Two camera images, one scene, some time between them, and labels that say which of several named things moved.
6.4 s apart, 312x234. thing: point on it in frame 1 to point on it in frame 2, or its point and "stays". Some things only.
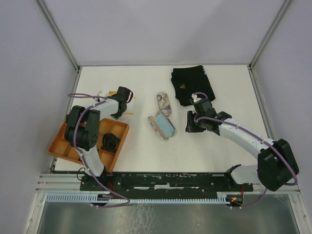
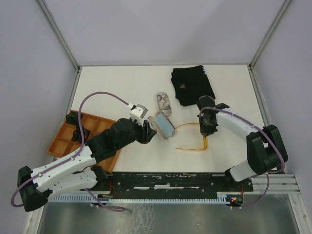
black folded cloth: [189, 80] stays
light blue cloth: [164, 125] stays
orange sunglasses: [112, 92] to [204, 139]
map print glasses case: [165, 107] stays
